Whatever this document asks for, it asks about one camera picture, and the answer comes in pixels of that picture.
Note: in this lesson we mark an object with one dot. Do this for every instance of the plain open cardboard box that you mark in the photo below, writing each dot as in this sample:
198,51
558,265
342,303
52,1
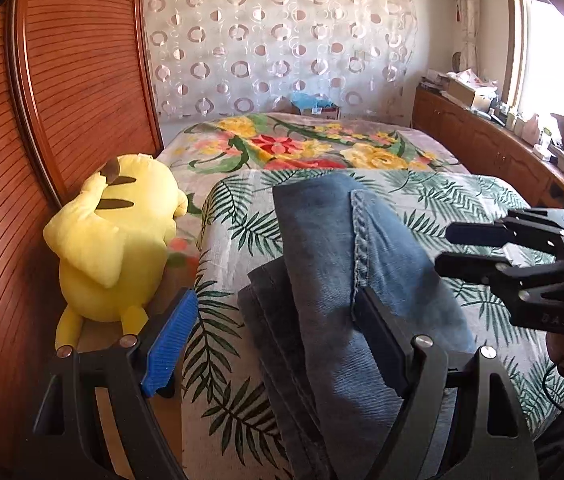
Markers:
464,92

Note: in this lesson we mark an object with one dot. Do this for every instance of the yellow plush toy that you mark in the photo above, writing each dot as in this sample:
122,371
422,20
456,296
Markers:
112,235

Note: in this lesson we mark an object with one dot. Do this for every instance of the blue plastic bag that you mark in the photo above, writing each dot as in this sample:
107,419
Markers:
309,101

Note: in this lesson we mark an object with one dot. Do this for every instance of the white bottles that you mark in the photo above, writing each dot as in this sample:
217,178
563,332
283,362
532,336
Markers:
524,127

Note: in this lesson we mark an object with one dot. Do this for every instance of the sheer circle pattern curtain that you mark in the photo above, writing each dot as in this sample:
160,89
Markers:
282,35

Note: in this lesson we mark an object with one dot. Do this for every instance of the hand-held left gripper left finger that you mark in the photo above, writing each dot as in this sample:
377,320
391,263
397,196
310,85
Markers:
169,345

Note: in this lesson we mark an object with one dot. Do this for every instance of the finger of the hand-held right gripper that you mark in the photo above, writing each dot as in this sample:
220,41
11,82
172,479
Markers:
461,265
471,234

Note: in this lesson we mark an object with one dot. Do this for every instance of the long wooden cabinet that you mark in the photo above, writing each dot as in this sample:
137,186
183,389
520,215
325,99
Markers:
476,140

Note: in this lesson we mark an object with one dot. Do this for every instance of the floral blanket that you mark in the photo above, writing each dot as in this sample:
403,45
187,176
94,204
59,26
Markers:
282,145

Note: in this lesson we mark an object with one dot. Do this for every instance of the blue denim pants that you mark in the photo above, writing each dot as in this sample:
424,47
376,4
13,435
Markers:
322,260

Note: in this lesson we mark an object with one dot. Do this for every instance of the palm leaf print sheet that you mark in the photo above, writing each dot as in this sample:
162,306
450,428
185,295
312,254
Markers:
242,220

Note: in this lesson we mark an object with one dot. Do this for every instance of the cardboard box with red print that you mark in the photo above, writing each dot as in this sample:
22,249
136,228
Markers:
324,111

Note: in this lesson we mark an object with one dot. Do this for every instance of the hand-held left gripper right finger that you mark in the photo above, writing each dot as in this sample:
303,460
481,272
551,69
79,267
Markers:
381,340

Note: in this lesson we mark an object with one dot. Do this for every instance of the white lace curtain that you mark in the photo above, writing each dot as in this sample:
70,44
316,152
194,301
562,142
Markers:
464,15

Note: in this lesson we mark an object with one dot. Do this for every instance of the brown slatted wooden panel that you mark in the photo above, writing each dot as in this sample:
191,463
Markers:
62,110

